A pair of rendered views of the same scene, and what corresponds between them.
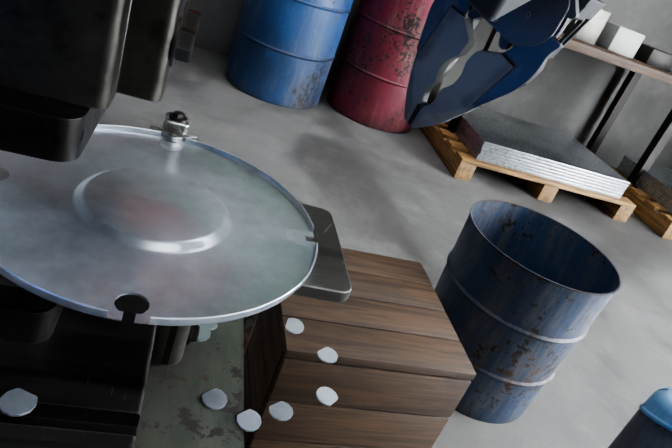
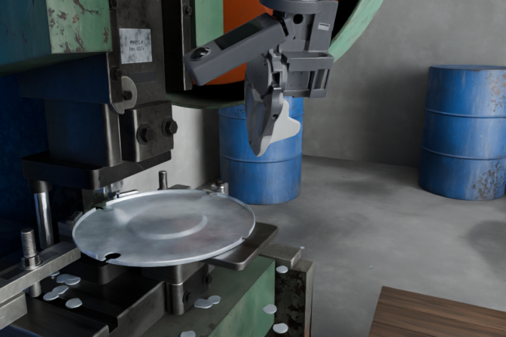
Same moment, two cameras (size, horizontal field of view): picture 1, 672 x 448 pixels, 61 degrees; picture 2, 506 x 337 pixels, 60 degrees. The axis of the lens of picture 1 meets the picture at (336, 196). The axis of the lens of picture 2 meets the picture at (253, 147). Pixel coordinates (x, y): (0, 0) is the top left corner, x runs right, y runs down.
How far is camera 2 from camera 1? 43 cm
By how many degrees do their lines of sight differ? 42
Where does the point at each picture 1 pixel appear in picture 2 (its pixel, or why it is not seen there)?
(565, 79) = not seen: outside the picture
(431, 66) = (248, 119)
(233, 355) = (217, 317)
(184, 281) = (146, 250)
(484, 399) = not seen: outside the picture
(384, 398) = not seen: outside the picture
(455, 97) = (256, 132)
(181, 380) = (178, 324)
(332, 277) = (236, 256)
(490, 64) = (260, 109)
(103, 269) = (114, 243)
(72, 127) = (92, 174)
